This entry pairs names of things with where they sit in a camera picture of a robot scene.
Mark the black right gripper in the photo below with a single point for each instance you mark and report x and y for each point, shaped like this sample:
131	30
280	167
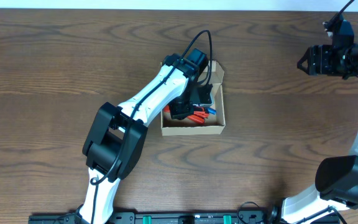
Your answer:
321	61

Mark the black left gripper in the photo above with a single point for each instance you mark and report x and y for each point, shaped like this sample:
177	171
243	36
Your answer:
183	112

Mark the red utility knife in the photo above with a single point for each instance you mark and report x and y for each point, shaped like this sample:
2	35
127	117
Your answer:
201	113

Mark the blue whiteboard marker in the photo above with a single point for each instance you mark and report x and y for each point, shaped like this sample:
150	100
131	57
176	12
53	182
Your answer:
211	110

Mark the cardboard box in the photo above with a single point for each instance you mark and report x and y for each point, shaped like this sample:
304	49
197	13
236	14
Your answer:
213	124

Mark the red multi-tool pocket knife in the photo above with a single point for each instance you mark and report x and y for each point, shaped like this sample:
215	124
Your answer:
196	119

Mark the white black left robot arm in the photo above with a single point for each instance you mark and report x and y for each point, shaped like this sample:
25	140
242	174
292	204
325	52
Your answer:
116	138

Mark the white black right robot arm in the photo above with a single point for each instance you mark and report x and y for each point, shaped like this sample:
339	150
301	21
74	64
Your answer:
335	186

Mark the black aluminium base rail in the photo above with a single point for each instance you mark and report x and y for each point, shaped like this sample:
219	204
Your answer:
244	216

